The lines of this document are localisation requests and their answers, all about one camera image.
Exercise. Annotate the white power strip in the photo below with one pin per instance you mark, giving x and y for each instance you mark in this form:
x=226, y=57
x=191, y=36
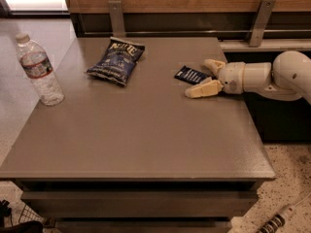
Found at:
x=281, y=217

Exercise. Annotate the lower grey drawer front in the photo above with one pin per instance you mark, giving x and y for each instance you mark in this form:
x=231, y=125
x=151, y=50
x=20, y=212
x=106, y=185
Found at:
x=141, y=226

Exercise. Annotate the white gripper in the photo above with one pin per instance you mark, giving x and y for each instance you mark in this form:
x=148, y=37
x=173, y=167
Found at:
x=231, y=78

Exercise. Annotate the blue kettle chips bag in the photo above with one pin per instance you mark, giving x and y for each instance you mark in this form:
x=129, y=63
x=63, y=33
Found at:
x=118, y=61

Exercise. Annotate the clear plastic water bottle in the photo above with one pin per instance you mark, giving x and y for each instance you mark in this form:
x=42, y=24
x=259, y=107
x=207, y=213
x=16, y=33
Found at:
x=36, y=65

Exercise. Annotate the grey drawer cabinet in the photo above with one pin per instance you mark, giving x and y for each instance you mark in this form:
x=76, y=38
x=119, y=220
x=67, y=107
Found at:
x=145, y=136

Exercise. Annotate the right metal bracket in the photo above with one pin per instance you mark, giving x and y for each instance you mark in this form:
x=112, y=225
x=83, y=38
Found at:
x=262, y=18

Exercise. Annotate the metal bracket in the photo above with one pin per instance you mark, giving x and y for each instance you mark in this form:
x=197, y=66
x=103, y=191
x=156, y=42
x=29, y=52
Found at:
x=116, y=18
x=262, y=18

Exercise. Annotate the grey drawer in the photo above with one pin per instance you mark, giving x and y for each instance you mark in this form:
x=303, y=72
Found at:
x=141, y=203
x=141, y=226

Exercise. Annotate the wire basket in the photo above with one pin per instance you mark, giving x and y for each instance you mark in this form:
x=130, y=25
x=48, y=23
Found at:
x=27, y=214

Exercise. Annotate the left metal bracket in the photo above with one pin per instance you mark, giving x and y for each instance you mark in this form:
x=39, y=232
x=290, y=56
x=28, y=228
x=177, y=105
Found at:
x=116, y=18

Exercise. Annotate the upper grey drawer front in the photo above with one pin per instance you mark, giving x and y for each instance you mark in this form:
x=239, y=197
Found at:
x=141, y=203

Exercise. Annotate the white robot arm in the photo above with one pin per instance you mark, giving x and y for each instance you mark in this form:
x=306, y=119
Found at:
x=287, y=78

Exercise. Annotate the blue rxbar blueberry bar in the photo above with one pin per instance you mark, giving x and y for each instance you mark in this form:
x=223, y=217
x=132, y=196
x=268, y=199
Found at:
x=189, y=75

